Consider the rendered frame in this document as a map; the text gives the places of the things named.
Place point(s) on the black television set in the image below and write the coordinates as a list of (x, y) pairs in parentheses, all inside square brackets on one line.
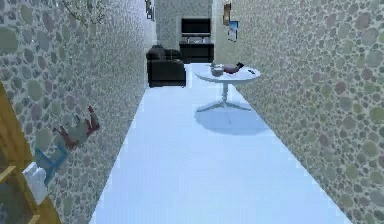
[(196, 26)]

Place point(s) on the black sofa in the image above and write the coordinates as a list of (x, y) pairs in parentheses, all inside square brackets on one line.
[(165, 70)]

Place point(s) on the blue framed wall picture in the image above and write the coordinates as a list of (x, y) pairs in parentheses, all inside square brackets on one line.
[(233, 29)]

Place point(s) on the white box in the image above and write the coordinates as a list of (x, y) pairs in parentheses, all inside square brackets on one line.
[(36, 181)]

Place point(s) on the dark framed wall picture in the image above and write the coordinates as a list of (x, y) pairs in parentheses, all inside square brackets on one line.
[(150, 9)]

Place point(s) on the brown framed wall picture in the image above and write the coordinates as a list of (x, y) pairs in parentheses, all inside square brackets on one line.
[(227, 13)]

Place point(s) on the white round pedestal table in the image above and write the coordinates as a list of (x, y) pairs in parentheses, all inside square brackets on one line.
[(230, 78)]

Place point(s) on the black television stand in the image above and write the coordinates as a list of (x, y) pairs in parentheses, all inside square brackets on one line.
[(196, 51)]

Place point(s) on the blue stand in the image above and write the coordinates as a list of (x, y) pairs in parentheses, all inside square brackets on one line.
[(50, 162)]

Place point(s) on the dark red dish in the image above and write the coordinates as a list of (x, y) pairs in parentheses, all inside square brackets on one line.
[(230, 69)]

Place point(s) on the black remote control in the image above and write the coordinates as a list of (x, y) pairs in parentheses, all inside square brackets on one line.
[(251, 71)]

